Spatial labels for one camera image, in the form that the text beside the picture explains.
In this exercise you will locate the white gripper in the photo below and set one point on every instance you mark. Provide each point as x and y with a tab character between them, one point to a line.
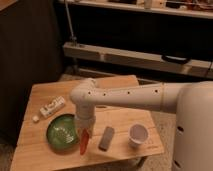
85	119

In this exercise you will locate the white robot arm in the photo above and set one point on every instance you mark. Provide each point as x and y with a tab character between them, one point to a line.
192	103

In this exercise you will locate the green ceramic bowl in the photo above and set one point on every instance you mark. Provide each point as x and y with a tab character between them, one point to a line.
61	133

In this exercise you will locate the grey rectangular block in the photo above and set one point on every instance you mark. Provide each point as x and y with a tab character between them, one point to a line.
106	138

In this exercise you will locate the wooden table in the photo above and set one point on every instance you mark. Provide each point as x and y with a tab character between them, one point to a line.
33	153

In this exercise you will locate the small white cube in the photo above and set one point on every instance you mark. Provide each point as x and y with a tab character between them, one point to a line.
35	119

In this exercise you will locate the white paper cup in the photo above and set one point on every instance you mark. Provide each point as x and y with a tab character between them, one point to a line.
138	134

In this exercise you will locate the metal stand pole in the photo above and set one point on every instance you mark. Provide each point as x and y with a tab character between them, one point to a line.
73	38

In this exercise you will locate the long wooden bench shelf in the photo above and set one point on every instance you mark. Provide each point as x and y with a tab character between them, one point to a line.
137	59

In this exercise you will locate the upper wooden shelf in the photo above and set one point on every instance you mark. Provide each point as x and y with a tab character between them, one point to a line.
129	7

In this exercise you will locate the black handle on shelf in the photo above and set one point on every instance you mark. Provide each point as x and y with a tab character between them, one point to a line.
176	60

